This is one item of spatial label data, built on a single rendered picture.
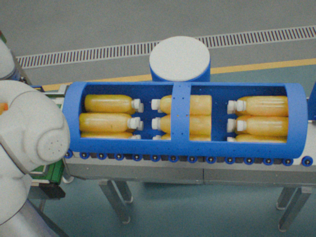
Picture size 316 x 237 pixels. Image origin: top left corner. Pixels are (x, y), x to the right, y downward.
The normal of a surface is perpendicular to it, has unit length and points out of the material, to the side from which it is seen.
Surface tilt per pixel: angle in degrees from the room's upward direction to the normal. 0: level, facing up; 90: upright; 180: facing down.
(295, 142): 65
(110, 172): 71
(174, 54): 0
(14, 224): 53
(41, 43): 0
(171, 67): 0
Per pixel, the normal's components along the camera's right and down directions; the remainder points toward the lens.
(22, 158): 0.44, 0.41
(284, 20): -0.10, -0.54
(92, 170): -0.11, 0.61
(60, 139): 0.62, 0.36
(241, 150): -0.10, 0.77
